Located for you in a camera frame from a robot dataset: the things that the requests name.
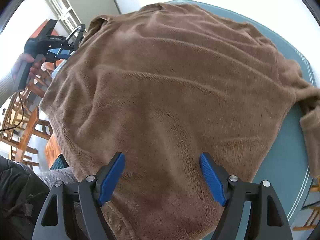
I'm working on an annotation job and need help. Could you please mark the grey sleeved left forearm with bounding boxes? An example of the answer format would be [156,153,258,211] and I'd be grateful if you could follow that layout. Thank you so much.
[0,73,17,107]

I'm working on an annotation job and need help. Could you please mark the black jacket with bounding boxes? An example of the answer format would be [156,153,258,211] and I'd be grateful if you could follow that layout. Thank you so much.
[1,157,49,239]

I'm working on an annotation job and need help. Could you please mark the brown fleece garment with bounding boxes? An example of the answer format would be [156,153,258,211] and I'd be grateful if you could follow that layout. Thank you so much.
[39,2,320,240]

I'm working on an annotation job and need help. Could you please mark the white window frame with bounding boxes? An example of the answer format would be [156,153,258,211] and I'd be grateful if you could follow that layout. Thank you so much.
[45,0,82,34]

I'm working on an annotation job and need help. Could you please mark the wooden chair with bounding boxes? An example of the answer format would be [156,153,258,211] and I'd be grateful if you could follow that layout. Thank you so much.
[1,63,60,170]
[293,177,319,231]

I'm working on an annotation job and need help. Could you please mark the person's left hand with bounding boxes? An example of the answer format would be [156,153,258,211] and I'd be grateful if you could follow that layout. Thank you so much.
[11,54,46,81]

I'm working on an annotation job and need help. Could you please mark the grey trouser leg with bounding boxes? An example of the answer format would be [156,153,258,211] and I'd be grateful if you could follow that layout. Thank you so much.
[33,168,87,239]

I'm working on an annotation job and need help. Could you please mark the teal table mat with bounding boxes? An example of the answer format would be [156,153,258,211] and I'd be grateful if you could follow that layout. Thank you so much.
[49,0,317,240]

